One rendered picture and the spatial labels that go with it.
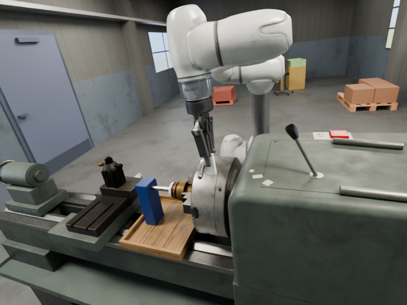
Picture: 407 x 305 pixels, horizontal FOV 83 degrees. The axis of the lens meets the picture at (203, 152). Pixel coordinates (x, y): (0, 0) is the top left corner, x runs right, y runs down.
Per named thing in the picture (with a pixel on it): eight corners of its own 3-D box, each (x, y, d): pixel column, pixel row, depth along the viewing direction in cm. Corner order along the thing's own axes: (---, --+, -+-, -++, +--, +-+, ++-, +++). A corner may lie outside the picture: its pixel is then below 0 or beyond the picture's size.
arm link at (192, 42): (168, 80, 57) (221, 72, 53) (152, 8, 51) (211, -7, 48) (181, 75, 66) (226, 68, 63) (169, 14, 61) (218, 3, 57)
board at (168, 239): (209, 205, 123) (208, 199, 121) (181, 261, 93) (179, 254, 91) (160, 199, 134) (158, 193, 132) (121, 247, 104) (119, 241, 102)
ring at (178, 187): (196, 177, 101) (177, 175, 104) (188, 189, 93) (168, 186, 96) (199, 194, 104) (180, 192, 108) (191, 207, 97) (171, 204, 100)
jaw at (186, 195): (209, 192, 92) (198, 207, 82) (210, 203, 94) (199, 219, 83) (184, 189, 96) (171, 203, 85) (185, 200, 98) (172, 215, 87)
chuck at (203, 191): (237, 197, 114) (231, 142, 98) (220, 253, 89) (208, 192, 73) (220, 195, 117) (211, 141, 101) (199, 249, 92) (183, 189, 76)
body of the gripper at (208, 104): (191, 95, 67) (196, 126, 71) (179, 102, 60) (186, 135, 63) (215, 92, 65) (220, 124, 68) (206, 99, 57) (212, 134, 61)
